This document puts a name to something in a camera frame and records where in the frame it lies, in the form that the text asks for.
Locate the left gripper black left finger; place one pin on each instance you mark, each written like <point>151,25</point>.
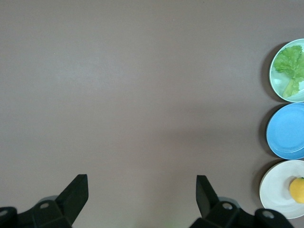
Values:
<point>71,197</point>

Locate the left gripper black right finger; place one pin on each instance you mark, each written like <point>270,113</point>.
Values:
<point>206,197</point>

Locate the yellow lemon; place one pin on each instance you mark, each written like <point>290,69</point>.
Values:
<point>298,190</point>

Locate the green lettuce leaf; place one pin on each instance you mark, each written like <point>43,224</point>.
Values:
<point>288,61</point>

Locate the beige round plate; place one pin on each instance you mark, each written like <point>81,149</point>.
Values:
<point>275,190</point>

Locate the blue round plate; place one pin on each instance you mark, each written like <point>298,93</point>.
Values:
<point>287,130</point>

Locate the pale green round plate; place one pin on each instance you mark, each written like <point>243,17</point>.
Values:
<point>276,80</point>

